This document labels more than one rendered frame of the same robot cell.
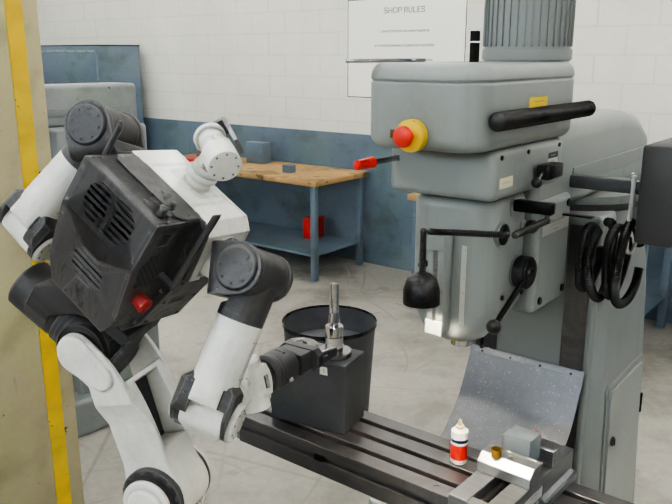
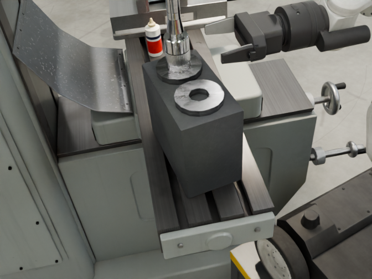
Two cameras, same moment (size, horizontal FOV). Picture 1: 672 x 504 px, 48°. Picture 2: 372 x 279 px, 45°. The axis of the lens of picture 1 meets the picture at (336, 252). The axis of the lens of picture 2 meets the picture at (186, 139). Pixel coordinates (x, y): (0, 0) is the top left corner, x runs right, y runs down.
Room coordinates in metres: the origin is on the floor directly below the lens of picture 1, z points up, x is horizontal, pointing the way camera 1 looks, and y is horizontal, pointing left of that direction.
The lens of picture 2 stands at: (2.33, 0.51, 1.67)
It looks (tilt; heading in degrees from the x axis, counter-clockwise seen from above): 44 degrees down; 225
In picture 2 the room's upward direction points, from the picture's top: 6 degrees counter-clockwise
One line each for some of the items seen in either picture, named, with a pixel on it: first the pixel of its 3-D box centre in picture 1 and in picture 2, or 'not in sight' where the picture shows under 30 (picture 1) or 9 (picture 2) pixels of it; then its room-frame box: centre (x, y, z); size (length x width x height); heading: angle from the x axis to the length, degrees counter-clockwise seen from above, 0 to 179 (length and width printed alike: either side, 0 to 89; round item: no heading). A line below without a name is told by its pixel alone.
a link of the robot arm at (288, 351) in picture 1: (288, 362); (272, 32); (1.67, 0.11, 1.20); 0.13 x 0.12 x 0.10; 56
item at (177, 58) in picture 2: (334, 339); (177, 52); (1.82, 0.00, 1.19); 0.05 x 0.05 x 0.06
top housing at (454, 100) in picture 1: (475, 101); not in sight; (1.59, -0.29, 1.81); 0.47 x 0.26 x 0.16; 142
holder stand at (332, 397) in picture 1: (317, 382); (191, 119); (1.85, 0.05, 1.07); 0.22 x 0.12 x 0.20; 63
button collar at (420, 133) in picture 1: (411, 135); not in sight; (1.40, -0.14, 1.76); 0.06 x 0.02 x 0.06; 52
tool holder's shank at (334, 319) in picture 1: (334, 304); (172, 6); (1.82, 0.00, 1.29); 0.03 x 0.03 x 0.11
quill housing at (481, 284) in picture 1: (466, 260); not in sight; (1.58, -0.28, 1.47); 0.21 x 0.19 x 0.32; 52
